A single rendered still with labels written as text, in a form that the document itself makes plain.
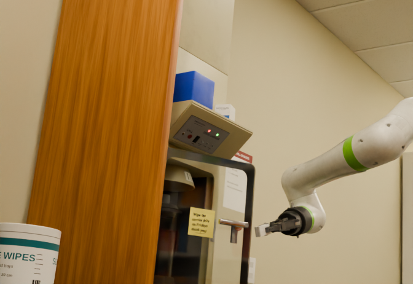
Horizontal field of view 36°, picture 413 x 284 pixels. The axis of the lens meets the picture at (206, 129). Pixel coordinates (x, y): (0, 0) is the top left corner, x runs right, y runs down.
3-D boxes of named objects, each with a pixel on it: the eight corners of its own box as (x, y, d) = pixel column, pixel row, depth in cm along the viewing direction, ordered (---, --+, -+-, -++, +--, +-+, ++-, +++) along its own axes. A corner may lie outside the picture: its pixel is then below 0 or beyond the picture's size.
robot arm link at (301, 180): (351, 175, 194) (375, 168, 200) (337, 140, 196) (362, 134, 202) (281, 205, 223) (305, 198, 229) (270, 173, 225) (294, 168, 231)
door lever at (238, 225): (211, 227, 180) (212, 217, 181) (241, 231, 184) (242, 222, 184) (220, 225, 175) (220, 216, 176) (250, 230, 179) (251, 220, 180)
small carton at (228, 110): (213, 123, 195) (214, 104, 197) (218, 128, 200) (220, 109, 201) (228, 122, 194) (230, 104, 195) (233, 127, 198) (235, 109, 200)
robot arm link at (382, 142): (423, 141, 187) (399, 106, 187) (401, 162, 179) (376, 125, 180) (378, 160, 202) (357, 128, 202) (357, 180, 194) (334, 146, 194)
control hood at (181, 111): (155, 138, 179) (159, 103, 182) (221, 165, 204) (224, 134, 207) (188, 134, 172) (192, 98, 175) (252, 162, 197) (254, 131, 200)
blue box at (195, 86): (163, 104, 182) (166, 75, 185) (185, 115, 190) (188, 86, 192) (192, 100, 176) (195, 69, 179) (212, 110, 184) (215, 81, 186)
